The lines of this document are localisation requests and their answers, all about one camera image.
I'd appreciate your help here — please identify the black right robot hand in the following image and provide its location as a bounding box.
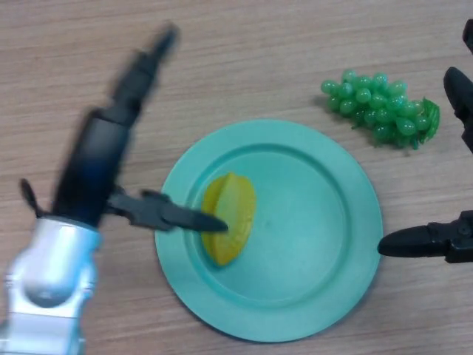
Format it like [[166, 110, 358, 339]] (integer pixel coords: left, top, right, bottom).
[[377, 18, 473, 264]]

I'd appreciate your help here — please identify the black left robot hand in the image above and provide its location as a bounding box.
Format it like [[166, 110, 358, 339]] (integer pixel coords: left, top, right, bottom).
[[51, 21, 229, 234]]

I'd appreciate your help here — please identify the yellow starfruit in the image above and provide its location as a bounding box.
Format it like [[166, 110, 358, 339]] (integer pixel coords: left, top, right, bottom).
[[200, 172, 258, 268]]

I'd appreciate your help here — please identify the green round plate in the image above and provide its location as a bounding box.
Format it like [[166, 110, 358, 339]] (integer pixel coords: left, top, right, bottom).
[[154, 118, 384, 343]]

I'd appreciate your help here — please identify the bunch of green grapes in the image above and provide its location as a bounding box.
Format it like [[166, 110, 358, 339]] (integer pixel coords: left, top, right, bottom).
[[319, 69, 441, 149]]

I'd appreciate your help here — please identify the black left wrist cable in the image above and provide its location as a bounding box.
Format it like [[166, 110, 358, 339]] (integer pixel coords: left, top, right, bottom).
[[19, 177, 51, 220]]

